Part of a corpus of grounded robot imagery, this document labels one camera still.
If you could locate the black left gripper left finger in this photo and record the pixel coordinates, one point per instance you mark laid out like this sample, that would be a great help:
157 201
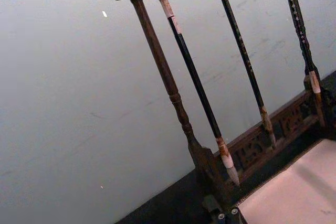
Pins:
215 214

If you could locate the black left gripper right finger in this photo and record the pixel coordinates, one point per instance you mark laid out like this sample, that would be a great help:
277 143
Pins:
234 216

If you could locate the black table cloth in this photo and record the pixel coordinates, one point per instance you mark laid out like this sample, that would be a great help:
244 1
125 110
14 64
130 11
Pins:
170 204

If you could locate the white felt writing mat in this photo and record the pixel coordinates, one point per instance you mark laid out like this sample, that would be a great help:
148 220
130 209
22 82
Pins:
294 187

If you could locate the large black calligraphy brush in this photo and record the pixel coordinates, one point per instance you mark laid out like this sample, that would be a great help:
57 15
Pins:
194 77

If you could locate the slim black speckled calligraphy brush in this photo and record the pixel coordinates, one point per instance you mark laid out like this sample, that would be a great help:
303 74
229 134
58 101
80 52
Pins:
242 50

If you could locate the carved brown wooden brush rack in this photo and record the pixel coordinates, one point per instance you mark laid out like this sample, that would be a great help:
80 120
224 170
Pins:
157 51

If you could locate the knobbly black speckled calligraphy brush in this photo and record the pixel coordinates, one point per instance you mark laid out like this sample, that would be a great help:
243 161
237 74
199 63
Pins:
299 24

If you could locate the plain pale wall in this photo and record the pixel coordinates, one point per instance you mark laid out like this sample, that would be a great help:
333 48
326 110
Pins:
78 90

